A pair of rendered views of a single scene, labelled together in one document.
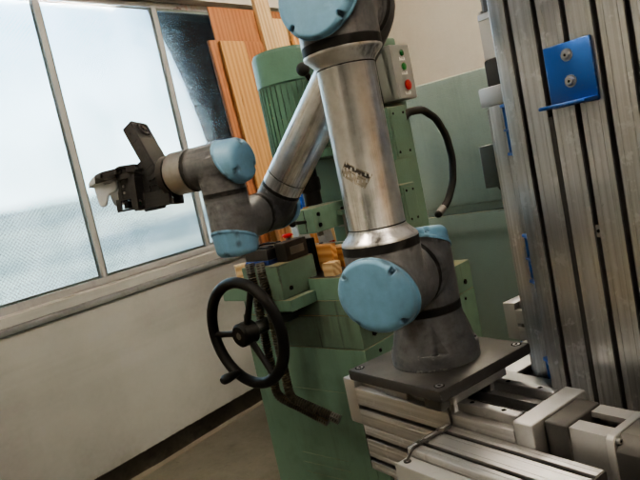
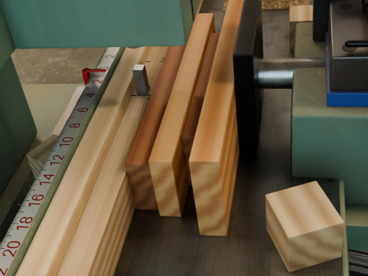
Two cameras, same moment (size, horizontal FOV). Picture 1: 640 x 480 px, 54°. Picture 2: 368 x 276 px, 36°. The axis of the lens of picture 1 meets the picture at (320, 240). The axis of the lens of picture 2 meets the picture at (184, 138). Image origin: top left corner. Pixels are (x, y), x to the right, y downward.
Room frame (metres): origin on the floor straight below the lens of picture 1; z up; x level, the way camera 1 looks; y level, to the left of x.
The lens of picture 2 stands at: (1.94, 0.37, 1.21)
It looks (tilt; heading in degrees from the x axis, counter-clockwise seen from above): 38 degrees down; 242
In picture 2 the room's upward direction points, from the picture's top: 9 degrees counter-clockwise
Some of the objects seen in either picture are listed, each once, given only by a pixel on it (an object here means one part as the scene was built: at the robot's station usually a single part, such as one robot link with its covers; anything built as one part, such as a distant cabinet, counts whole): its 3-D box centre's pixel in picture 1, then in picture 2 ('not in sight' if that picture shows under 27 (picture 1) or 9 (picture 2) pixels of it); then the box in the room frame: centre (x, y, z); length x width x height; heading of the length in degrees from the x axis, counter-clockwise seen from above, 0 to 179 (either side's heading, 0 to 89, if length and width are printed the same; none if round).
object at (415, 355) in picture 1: (430, 329); not in sight; (1.04, -0.16, 0.87); 0.15 x 0.15 x 0.10
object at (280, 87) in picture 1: (293, 108); not in sight; (1.77, 0.00, 1.35); 0.18 x 0.18 x 0.31
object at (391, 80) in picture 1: (395, 73); not in sight; (1.91, -0.33, 1.40); 0.10 x 0.06 x 0.16; 137
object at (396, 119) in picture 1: (390, 134); not in sight; (1.82, -0.26, 1.23); 0.09 x 0.08 x 0.15; 137
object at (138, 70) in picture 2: not in sight; (143, 92); (1.77, 0.00, 0.94); 0.01 x 0.01 x 0.05; 47
